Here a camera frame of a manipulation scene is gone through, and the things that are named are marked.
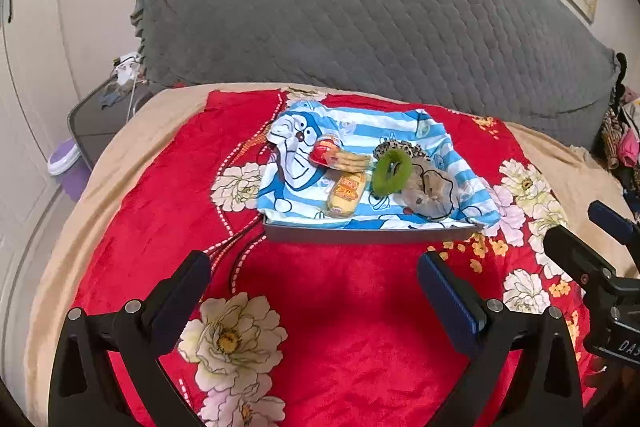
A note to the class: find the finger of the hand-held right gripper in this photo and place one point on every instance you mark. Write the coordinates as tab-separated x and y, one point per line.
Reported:
607	217
575	252

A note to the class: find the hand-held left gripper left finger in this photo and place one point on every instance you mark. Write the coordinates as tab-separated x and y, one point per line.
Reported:
180	307

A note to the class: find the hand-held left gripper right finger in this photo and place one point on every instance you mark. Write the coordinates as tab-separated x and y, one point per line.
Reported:
450	307

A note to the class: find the beige sheer scrunchie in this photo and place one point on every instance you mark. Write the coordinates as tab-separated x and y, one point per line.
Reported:
430	192

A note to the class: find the yellow snack packet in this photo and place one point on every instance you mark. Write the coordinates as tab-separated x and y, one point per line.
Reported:
350	161
345	197

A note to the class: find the leopard print scrunchie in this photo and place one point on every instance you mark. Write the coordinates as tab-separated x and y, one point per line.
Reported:
412	152

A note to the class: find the red egg-shaped candy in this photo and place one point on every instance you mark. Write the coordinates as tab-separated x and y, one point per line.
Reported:
322	152

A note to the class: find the pile of clothes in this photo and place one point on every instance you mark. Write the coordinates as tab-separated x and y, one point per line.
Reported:
622	142

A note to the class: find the red floral blanket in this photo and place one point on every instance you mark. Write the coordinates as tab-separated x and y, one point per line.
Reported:
350	307

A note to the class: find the purple trash bin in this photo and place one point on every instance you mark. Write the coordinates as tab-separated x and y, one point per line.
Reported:
70	177

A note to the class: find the grey bedside table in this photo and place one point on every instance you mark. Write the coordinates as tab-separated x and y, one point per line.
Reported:
95	127

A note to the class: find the blue striped cartoon cloth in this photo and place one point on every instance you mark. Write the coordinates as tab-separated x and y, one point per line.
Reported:
360	127

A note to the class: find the white power strip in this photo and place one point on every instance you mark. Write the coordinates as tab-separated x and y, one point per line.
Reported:
127	67

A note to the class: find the white wardrobe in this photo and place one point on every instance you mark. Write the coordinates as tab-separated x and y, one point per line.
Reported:
30	57

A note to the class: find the grey quilted headboard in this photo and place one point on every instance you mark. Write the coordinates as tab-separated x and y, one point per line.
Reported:
350	7

